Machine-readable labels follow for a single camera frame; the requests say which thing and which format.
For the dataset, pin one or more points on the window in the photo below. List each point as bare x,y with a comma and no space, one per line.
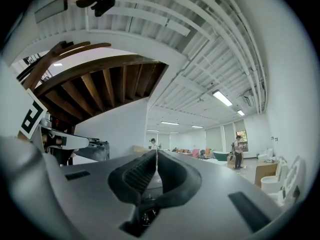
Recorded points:
242,140

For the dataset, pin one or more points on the pink chair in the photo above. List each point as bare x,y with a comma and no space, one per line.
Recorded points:
195,152

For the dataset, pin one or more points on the white toilet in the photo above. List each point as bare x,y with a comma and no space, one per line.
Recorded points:
271,181
293,176

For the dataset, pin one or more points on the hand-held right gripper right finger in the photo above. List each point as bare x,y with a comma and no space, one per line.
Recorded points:
212,196

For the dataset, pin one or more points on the orange chair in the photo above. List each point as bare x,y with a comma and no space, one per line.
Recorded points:
207,152

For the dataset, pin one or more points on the white ceiling pipes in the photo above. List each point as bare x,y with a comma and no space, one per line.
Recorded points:
230,29

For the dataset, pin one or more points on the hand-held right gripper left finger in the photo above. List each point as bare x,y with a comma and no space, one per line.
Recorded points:
100,184

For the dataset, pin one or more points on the sofa with yellow cushions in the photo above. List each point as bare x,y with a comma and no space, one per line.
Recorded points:
183,151

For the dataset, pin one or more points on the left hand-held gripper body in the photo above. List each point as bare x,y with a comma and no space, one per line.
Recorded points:
31,114

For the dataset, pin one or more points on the ceiling air conditioner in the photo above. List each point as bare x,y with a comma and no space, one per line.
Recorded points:
248,101

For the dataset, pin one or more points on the brown cardboard box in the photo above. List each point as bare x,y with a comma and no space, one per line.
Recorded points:
265,171
231,161

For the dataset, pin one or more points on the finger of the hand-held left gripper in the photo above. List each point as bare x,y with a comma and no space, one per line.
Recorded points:
77,142

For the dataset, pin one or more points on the green bathtub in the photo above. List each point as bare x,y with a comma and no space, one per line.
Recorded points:
220,155

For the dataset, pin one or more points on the wooden staircase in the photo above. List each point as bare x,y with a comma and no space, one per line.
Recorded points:
100,84

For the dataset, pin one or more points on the white bathtub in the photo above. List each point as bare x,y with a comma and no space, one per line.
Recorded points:
212,162

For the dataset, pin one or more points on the ceiling tube light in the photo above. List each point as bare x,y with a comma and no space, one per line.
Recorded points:
170,122
222,97
197,126
241,112

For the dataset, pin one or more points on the black head-mounted camera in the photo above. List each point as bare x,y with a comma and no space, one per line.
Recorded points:
103,5

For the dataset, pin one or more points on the brown cabinet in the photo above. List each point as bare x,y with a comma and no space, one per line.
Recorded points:
141,149

